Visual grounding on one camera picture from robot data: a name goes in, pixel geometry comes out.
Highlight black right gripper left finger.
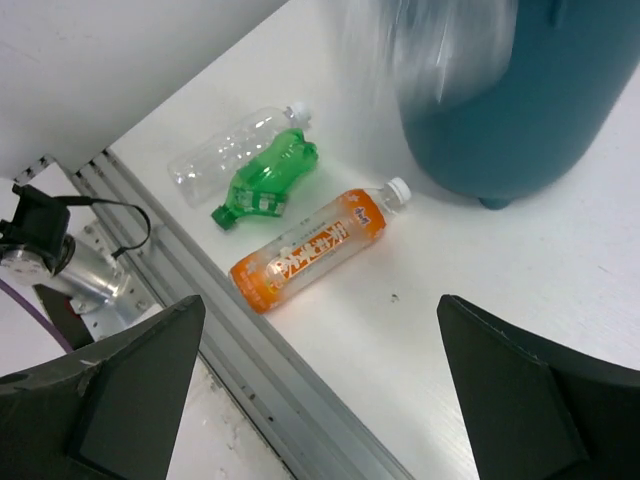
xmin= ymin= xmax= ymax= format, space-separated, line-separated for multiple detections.
xmin=1 ymin=295 xmax=205 ymax=479

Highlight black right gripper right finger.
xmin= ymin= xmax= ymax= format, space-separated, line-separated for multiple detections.
xmin=437 ymin=295 xmax=639 ymax=479

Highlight orange bottle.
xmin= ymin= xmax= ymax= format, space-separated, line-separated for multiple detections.
xmin=228 ymin=177 xmax=412 ymax=314

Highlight clear bottle white cap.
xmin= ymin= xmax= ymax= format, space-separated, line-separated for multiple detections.
xmin=344 ymin=0 xmax=521 ymax=151

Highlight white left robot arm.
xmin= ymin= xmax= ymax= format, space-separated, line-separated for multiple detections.
xmin=1 ymin=184 xmax=76 ymax=275

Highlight teal plastic bin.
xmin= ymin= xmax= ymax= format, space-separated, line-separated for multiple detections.
xmin=401 ymin=1 xmax=639 ymax=210

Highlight clear bottle far left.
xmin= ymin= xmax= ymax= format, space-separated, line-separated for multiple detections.
xmin=167 ymin=102 xmax=312 ymax=208

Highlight crushed green plastic bottle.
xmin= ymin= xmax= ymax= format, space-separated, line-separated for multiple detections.
xmin=211 ymin=128 xmax=319 ymax=230

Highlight aluminium table frame rails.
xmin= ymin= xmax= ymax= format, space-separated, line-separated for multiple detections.
xmin=12 ymin=147 xmax=416 ymax=480

